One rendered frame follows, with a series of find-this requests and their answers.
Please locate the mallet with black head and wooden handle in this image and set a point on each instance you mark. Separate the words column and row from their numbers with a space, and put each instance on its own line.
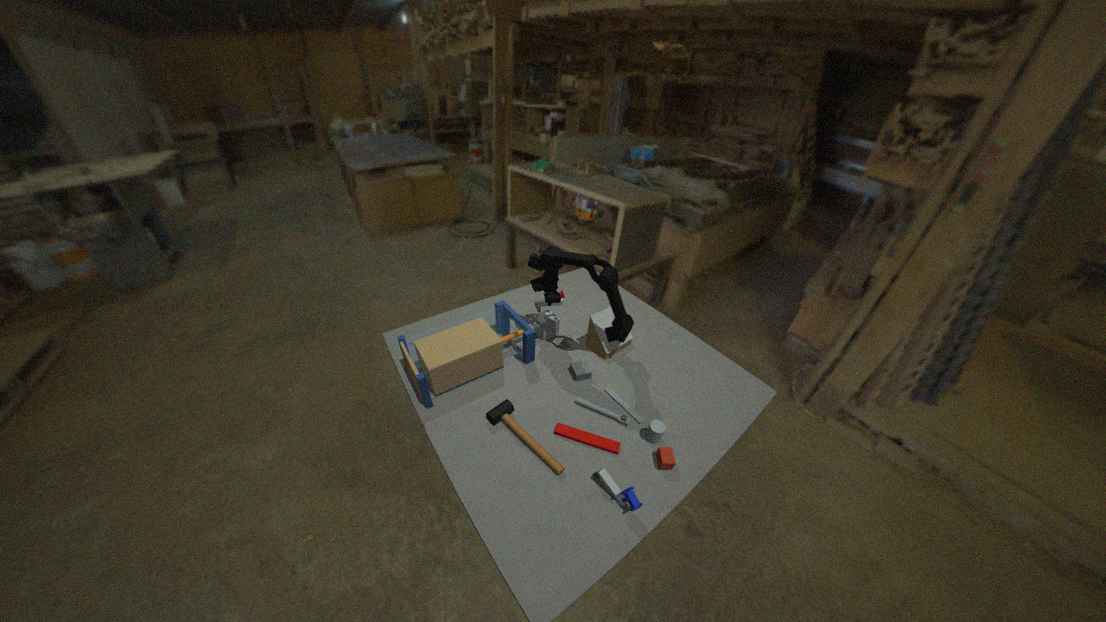
column 501, row 412

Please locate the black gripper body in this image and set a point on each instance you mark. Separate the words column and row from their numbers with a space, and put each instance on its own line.
column 552, row 296

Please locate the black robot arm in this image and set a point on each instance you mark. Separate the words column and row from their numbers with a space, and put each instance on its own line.
column 553, row 259

